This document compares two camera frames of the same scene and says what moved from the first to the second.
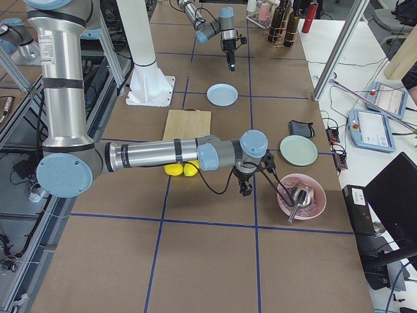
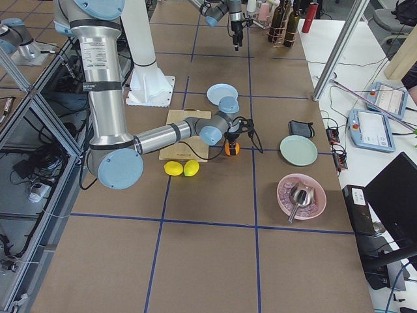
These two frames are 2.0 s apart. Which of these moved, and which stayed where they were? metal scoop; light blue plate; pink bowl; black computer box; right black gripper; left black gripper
Moved: left black gripper; right black gripper
Stayed: metal scoop; pink bowl; light blue plate; black computer box
